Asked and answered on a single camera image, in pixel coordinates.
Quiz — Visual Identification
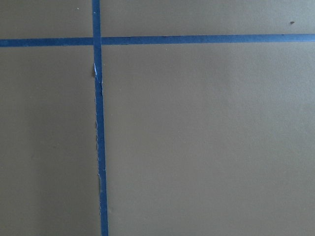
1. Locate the blue tape line vertical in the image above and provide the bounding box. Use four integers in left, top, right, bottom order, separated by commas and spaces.
92, 0, 109, 236

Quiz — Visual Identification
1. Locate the blue tape line horizontal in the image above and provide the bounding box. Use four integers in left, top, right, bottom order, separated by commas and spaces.
0, 34, 315, 48

